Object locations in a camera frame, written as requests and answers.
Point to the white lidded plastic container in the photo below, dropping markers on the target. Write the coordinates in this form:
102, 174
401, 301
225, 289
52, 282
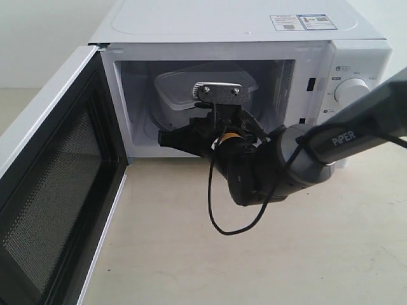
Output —
175, 88

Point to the white microwave oven body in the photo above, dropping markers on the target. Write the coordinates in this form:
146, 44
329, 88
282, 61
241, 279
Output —
297, 72

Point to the white upper control knob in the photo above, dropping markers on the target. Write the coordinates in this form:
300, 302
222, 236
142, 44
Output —
350, 90

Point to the white microwave door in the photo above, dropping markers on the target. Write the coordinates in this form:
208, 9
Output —
62, 170

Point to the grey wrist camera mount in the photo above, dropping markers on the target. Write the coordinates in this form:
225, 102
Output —
208, 94

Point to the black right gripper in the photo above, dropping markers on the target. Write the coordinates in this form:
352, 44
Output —
201, 133

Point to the blue white warning sticker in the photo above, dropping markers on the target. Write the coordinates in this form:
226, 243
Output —
309, 22

